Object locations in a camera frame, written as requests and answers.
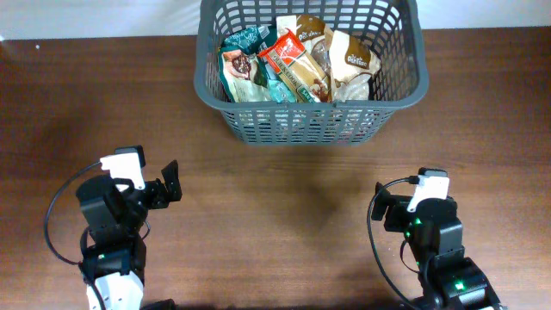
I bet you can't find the green coffee snack bag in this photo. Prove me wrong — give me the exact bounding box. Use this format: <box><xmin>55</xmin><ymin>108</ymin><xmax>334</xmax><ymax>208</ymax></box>
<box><xmin>218</xmin><ymin>25</ymin><xmax>276</xmax><ymax>102</ymax></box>

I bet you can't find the mint green wipes packet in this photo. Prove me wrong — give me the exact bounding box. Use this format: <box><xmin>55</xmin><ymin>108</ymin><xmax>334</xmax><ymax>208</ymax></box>
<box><xmin>265</xmin><ymin>65</ymin><xmax>297</xmax><ymax>102</ymax></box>

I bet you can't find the Pantree white rice bag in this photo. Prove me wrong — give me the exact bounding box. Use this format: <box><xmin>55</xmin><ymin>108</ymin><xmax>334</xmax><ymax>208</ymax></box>
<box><xmin>328</xmin><ymin>30</ymin><xmax>381</xmax><ymax>102</ymax></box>

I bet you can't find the San Remo spaghetti packet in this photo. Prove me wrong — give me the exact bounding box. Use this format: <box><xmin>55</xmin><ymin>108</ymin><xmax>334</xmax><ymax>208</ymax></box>
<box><xmin>258</xmin><ymin>31</ymin><xmax>331</xmax><ymax>103</ymax></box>

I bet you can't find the Pantree mushroom bag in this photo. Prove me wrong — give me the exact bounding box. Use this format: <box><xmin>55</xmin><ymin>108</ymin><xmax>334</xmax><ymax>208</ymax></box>
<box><xmin>275</xmin><ymin>15</ymin><xmax>331</xmax><ymax>76</ymax></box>

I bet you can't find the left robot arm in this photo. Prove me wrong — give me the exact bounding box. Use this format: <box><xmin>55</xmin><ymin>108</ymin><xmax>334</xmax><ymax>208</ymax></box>
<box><xmin>76</xmin><ymin>160</ymin><xmax>182</xmax><ymax>309</ymax></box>

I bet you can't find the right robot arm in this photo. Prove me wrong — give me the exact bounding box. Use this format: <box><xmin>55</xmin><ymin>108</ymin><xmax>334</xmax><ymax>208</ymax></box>
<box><xmin>366</xmin><ymin>177</ymin><xmax>506</xmax><ymax>310</ymax></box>

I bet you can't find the grey plastic lattice basket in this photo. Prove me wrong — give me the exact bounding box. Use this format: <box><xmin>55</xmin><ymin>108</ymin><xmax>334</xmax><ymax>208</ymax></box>
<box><xmin>194</xmin><ymin>0</ymin><xmax>429</xmax><ymax>145</ymax></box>

